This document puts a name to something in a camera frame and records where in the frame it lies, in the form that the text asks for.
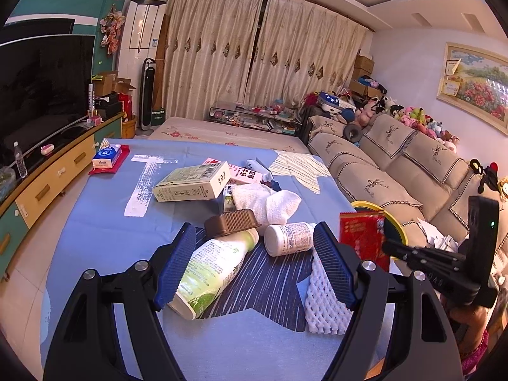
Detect artificial flower wall decoration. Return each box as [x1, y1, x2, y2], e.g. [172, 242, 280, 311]
[99, 5, 126, 55]

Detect pile of papers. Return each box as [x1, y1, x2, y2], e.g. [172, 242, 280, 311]
[417, 220, 463, 253]

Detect pile of plush toys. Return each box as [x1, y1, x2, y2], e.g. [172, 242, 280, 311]
[355, 95, 462, 154]

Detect cluttered glass coffee table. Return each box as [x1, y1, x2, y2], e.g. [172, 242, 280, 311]
[204, 101, 303, 136]

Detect beige sofa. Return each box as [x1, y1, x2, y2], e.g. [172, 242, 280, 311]
[299, 111, 508, 284]

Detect red snack packet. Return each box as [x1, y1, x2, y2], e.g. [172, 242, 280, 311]
[339, 211, 391, 272]

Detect open cardboard boxes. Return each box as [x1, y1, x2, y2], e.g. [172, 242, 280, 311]
[92, 71, 136, 97]

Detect blue white tissue pack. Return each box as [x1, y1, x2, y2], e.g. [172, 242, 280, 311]
[92, 145, 122, 168]

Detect white towel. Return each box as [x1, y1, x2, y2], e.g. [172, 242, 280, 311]
[231, 184, 302, 227]

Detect green white milk bottle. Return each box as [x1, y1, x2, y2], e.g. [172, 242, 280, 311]
[167, 228, 260, 320]

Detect yellow-rimmed dark trash bin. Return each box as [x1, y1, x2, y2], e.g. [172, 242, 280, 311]
[351, 200, 409, 262]

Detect framed flower painting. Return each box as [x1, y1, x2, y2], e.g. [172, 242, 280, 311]
[437, 42, 508, 126]

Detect beige embroidered curtain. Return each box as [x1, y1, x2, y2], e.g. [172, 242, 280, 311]
[161, 0, 265, 122]
[244, 0, 374, 109]

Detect black plush toy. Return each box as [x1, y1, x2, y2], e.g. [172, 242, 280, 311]
[470, 159, 508, 204]

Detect black tower fan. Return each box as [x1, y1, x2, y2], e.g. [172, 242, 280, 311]
[139, 58, 157, 131]

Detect person's right hand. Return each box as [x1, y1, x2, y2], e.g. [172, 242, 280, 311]
[448, 305, 488, 352]

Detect yellow teal tv cabinet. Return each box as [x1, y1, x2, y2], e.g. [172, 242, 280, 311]
[0, 111, 126, 282]

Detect white crumpled tube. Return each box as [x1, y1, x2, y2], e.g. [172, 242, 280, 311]
[244, 159, 275, 183]

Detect person's right forearm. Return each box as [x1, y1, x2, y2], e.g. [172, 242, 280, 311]
[458, 331, 491, 376]

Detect blue tablecloth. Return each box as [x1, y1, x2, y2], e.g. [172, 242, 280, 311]
[42, 139, 398, 381]

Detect red cloth mat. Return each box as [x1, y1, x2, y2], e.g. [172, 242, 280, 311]
[88, 145, 131, 176]

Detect clear water bottle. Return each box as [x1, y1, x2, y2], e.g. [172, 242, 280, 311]
[13, 142, 28, 178]

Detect pink milk carton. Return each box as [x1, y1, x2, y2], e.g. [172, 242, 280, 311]
[202, 158, 263, 186]

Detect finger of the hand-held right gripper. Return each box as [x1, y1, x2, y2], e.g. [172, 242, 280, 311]
[382, 239, 470, 275]

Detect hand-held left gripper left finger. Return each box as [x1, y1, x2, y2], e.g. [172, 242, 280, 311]
[42, 222, 197, 381]

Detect white foam fruit net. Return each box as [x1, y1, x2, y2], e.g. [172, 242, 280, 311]
[305, 246, 354, 335]

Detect brown ridged plastic lid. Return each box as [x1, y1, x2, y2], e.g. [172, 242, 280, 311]
[204, 208, 261, 239]

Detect stacked cardboard boxes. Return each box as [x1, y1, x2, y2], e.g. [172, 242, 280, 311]
[349, 53, 382, 98]

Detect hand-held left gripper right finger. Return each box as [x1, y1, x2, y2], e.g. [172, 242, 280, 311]
[313, 222, 465, 381]

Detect floral sheet mattress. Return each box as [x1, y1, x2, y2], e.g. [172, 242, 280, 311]
[149, 117, 310, 154]

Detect small green white carton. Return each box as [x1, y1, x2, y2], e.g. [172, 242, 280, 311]
[222, 184, 237, 213]

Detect blue star-print bag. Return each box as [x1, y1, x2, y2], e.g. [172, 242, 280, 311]
[317, 91, 343, 114]

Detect beige carton box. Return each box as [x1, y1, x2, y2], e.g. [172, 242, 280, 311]
[153, 162, 231, 203]

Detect black television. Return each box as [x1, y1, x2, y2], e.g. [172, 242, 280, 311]
[0, 34, 96, 159]

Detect white pill bottle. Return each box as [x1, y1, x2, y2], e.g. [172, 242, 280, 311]
[264, 222, 317, 257]

